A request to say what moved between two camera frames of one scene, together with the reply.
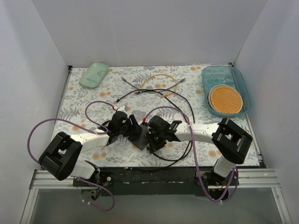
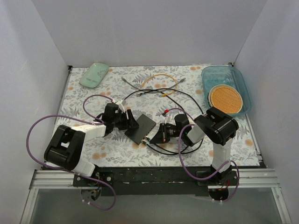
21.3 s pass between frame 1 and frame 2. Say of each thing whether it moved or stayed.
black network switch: moved
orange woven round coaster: stayed
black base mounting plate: stayed
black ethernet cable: moved
